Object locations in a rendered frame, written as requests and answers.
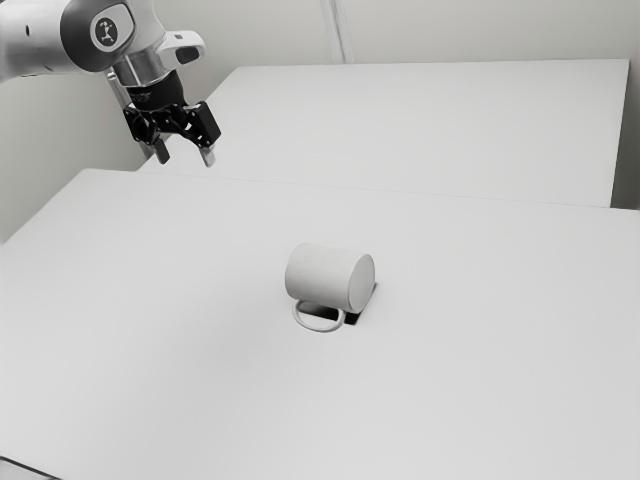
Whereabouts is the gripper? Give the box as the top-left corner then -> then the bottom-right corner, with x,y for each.
122,72 -> 223,168

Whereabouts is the white mug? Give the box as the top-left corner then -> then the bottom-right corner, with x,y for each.
284,242 -> 376,335

